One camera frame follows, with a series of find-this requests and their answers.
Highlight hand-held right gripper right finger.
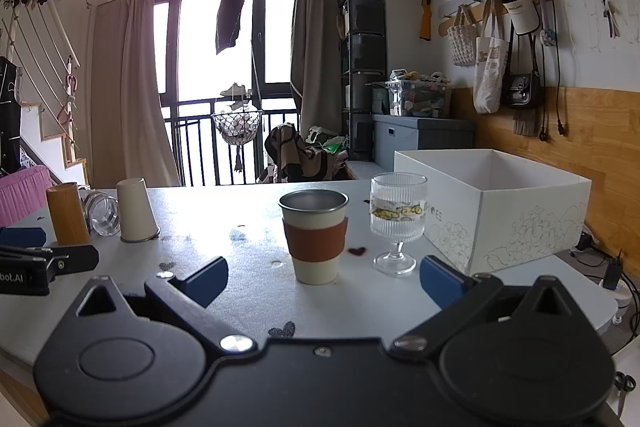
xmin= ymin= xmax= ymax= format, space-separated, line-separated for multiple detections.
xmin=391 ymin=255 xmax=584 ymax=354

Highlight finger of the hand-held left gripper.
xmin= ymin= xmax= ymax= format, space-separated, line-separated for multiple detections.
xmin=0 ymin=245 xmax=100 ymax=277
xmin=0 ymin=227 xmax=47 ymax=249

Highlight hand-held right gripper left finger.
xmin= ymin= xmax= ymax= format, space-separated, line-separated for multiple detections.
xmin=65 ymin=256 xmax=257 ymax=356

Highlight cream paper cup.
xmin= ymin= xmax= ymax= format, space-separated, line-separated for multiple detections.
xmin=116 ymin=178 xmax=161 ymax=243

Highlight black shoulder bag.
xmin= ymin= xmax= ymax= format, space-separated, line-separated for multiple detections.
xmin=501 ymin=27 xmax=545 ymax=110

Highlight brown wooden cup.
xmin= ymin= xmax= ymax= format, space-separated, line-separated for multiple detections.
xmin=46 ymin=182 xmax=91 ymax=246

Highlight steel cup with brown sleeve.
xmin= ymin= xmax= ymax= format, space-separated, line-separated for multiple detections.
xmin=278 ymin=189 xmax=350 ymax=285

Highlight pink sofa cover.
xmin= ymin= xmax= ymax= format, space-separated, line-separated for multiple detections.
xmin=0 ymin=166 xmax=54 ymax=229

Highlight clear ribbed glass tumbler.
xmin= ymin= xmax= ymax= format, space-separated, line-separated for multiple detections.
xmin=79 ymin=189 xmax=121 ymax=237

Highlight ribbed glass goblet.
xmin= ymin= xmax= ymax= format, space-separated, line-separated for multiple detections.
xmin=369 ymin=173 xmax=429 ymax=277

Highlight white cardboard box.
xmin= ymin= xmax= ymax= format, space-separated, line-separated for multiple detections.
xmin=393 ymin=149 xmax=593 ymax=277

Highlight black hanging bag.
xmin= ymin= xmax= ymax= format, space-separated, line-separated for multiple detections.
xmin=0 ymin=56 xmax=24 ymax=174

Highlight black balcony railing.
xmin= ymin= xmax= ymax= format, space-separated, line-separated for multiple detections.
xmin=159 ymin=99 xmax=302 ymax=188

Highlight grey storage box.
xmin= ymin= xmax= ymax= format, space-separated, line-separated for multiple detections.
xmin=372 ymin=114 xmax=476 ymax=173

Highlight brown clothes pile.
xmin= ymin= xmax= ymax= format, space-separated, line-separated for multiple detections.
xmin=256 ymin=122 xmax=347 ymax=184

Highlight hanging net basket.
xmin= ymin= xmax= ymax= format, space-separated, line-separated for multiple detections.
xmin=209 ymin=106 xmax=264 ymax=148

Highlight black power adapter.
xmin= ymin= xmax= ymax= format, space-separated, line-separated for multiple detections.
xmin=602 ymin=250 xmax=624 ymax=291

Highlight beige curtain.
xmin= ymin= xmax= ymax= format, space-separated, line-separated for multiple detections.
xmin=88 ymin=0 xmax=182 ymax=188
xmin=289 ymin=0 xmax=347 ymax=138

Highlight white power strip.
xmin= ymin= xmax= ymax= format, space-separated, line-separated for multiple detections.
xmin=597 ymin=276 xmax=633 ymax=309

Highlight stair railing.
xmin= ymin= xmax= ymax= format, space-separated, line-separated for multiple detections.
xmin=0 ymin=0 xmax=82 ymax=152

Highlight clear plastic storage bin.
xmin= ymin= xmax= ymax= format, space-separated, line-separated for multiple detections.
xmin=385 ymin=79 xmax=454 ymax=118

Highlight scissors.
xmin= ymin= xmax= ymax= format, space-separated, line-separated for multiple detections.
xmin=613 ymin=371 xmax=637 ymax=419

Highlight canvas tote bag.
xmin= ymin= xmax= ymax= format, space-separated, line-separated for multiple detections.
xmin=472 ymin=0 xmax=511 ymax=116

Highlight woven tote bag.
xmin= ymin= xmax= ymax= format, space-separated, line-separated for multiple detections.
xmin=446 ymin=5 xmax=479 ymax=67

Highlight black drawer tower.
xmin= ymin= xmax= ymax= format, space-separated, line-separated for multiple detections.
xmin=335 ymin=0 xmax=389 ymax=161

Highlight dark hanging garment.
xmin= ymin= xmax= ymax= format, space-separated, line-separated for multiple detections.
xmin=214 ymin=0 xmax=246 ymax=56

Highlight white bucket bag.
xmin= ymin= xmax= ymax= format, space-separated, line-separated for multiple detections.
xmin=501 ymin=0 xmax=544 ymax=36

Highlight black hanging cable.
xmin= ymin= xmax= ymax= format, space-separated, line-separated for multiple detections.
xmin=536 ymin=0 xmax=569 ymax=144

